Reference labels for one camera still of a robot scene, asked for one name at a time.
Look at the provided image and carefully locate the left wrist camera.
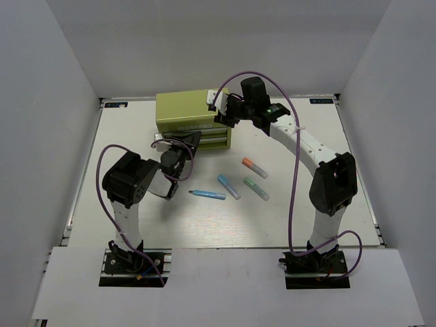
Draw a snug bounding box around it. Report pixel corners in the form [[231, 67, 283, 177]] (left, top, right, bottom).
[[151, 134, 171, 153]]

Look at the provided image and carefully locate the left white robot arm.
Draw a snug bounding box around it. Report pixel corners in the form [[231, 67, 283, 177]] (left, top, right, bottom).
[[102, 131, 202, 272]]

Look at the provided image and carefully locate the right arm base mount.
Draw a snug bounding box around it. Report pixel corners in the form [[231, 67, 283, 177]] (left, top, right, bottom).
[[279, 245, 350, 290]]

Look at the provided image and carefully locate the drawer of chest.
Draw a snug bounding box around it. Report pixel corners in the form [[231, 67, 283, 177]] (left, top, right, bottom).
[[163, 127, 228, 136]]

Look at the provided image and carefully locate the right blue corner label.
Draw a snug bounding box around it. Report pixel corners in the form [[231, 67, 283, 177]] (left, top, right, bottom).
[[309, 98, 334, 104]]

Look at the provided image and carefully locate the orange capped highlighter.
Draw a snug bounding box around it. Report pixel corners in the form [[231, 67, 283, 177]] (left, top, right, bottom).
[[242, 157, 268, 179]]

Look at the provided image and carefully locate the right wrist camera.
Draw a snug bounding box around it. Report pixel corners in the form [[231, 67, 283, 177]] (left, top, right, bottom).
[[206, 90, 228, 115]]

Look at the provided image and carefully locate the green metal drawer chest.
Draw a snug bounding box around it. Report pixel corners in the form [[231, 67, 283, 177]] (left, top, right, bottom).
[[155, 89, 232, 150]]

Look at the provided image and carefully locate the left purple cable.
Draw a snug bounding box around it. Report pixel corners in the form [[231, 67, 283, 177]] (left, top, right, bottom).
[[95, 138, 197, 287]]

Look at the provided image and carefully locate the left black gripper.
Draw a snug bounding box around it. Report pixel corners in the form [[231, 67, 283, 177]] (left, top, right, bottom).
[[168, 131, 202, 182]]

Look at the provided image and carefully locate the left blue corner label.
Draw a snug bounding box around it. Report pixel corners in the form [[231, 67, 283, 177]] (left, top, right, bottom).
[[104, 102, 128, 108]]

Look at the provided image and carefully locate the blue capped highlighter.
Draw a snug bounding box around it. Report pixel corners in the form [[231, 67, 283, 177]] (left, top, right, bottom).
[[217, 174, 241, 200]]

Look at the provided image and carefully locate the green capped highlighter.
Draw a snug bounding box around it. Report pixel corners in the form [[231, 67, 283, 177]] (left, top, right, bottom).
[[243, 177, 270, 201]]

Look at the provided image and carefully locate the blue corner label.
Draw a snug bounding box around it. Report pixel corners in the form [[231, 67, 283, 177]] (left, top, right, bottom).
[[309, 98, 334, 104], [104, 102, 128, 108]]

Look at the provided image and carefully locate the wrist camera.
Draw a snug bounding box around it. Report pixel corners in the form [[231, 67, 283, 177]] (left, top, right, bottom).
[[151, 134, 171, 153], [206, 90, 228, 115]]

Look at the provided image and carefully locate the blue uncapped highlighter pen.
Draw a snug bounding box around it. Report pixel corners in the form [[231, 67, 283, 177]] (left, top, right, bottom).
[[189, 189, 226, 200]]

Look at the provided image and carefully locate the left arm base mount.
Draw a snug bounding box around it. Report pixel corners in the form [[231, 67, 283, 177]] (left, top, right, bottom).
[[99, 240, 172, 288]]

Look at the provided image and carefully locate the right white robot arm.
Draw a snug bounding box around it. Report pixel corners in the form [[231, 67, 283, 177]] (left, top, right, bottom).
[[206, 71, 358, 272]]

